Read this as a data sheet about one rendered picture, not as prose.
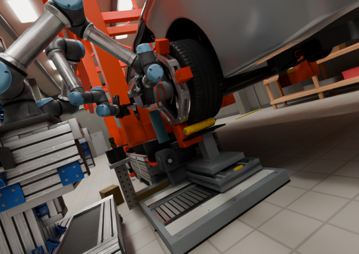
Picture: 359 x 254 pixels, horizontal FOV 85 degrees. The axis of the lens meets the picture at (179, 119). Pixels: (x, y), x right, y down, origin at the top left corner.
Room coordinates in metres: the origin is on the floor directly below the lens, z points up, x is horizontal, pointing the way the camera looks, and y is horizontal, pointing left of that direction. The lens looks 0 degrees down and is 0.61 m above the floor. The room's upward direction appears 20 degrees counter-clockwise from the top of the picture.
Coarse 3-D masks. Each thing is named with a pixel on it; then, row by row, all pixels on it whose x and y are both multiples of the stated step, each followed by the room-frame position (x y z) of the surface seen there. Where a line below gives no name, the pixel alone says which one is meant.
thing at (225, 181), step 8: (240, 160) 1.39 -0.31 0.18; (248, 160) 1.32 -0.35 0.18; (256, 160) 1.33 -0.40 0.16; (224, 168) 1.45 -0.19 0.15; (232, 168) 1.38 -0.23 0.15; (240, 168) 1.27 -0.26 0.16; (248, 168) 1.30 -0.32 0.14; (256, 168) 1.32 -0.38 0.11; (192, 176) 1.54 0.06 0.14; (200, 176) 1.41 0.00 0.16; (208, 176) 1.40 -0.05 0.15; (216, 176) 1.31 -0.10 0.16; (224, 176) 1.23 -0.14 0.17; (232, 176) 1.24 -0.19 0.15; (240, 176) 1.27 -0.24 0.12; (200, 184) 1.46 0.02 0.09; (208, 184) 1.33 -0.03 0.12; (216, 184) 1.23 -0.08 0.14; (224, 184) 1.21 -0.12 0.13; (232, 184) 1.23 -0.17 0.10
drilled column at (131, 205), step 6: (114, 168) 1.74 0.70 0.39; (120, 168) 1.76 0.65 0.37; (126, 168) 1.77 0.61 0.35; (120, 174) 1.75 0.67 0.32; (126, 174) 1.79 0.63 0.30; (120, 180) 1.74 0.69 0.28; (126, 180) 1.76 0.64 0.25; (120, 186) 1.81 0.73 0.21; (126, 186) 1.75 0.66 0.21; (132, 186) 1.77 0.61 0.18; (126, 192) 1.77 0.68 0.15; (132, 192) 1.77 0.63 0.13; (126, 198) 1.74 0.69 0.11; (132, 198) 1.76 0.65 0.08; (132, 204) 1.75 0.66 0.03
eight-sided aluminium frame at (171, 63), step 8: (160, 56) 1.30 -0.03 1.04; (168, 56) 1.29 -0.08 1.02; (168, 64) 1.23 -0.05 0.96; (176, 64) 1.23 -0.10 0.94; (176, 88) 1.24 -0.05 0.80; (184, 88) 1.24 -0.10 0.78; (184, 96) 1.23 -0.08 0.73; (160, 104) 1.72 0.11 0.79; (184, 104) 1.31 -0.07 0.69; (160, 112) 1.66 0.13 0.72; (168, 112) 1.64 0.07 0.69; (184, 112) 1.35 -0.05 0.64; (168, 120) 1.56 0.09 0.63; (176, 120) 1.41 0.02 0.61; (184, 120) 1.37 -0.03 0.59
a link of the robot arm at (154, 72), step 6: (150, 66) 0.90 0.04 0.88; (156, 66) 0.90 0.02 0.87; (144, 72) 0.94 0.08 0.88; (150, 72) 0.89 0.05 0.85; (156, 72) 0.90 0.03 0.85; (162, 72) 0.91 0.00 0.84; (144, 78) 0.97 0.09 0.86; (150, 78) 0.91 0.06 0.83; (156, 78) 0.90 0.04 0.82; (150, 84) 0.98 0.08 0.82
